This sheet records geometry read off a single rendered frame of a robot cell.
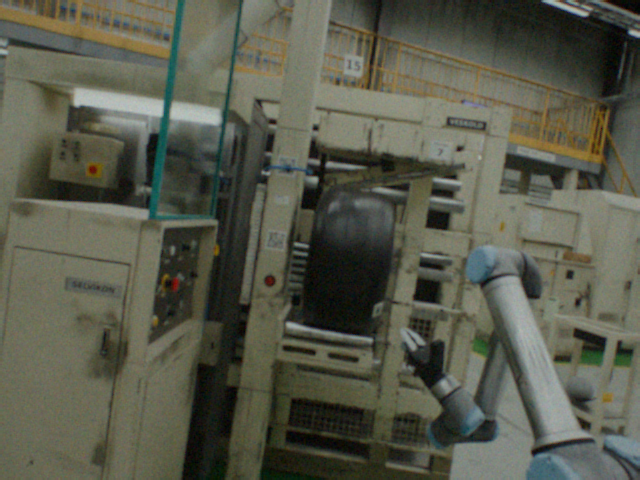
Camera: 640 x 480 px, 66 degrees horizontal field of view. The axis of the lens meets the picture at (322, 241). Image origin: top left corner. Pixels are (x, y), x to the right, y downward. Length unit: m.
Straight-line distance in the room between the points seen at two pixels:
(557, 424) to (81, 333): 1.19
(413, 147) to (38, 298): 1.53
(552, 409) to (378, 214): 0.85
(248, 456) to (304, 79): 1.50
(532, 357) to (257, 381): 1.08
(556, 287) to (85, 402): 5.80
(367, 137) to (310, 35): 0.49
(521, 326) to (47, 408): 1.26
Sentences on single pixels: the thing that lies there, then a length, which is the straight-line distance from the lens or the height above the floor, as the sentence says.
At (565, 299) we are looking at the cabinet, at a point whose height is 0.78.
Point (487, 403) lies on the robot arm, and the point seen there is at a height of 0.82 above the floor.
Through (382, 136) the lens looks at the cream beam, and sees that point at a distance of 2.20.
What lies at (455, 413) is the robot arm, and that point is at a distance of 1.66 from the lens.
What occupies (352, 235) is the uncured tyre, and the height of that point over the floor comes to 1.29.
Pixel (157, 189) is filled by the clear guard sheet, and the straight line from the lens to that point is 1.31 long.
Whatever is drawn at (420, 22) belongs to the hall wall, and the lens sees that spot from 13.29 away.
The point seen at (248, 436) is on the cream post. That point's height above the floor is 0.43.
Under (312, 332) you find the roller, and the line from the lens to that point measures 1.89.
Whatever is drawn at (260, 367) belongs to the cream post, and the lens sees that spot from 2.03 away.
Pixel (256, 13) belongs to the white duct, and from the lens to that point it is 2.40.
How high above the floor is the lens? 1.35
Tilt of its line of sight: 3 degrees down
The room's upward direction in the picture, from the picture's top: 9 degrees clockwise
